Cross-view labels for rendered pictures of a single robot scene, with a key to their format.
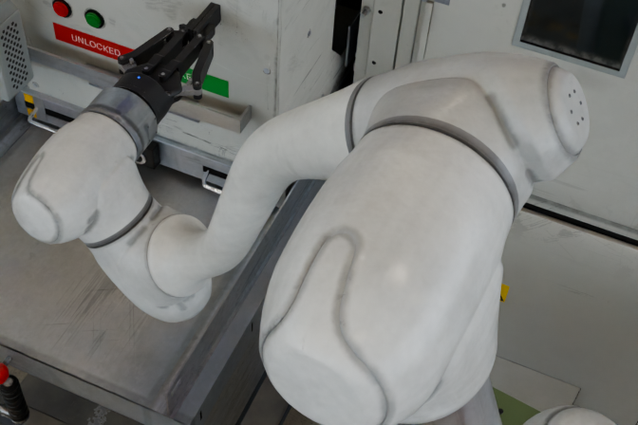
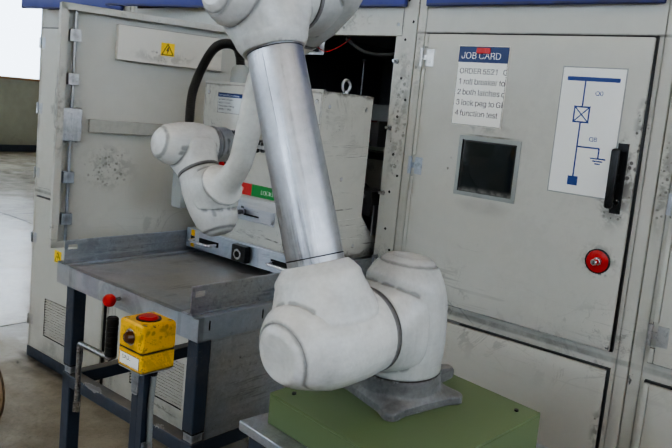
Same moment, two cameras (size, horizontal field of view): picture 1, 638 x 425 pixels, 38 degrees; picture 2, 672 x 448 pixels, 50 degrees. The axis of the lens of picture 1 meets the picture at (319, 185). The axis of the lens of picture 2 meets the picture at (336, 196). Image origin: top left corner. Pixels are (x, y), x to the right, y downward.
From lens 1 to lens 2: 1.23 m
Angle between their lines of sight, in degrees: 44
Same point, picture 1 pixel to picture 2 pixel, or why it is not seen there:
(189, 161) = (264, 257)
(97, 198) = (190, 140)
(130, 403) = (172, 311)
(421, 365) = not seen: outside the picture
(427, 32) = (410, 195)
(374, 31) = (386, 206)
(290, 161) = not seen: hidden behind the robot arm
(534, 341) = not seen: outside the picture
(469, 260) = not seen: outside the picture
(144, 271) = (200, 179)
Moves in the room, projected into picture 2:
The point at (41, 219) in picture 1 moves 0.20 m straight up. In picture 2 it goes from (160, 137) to (166, 49)
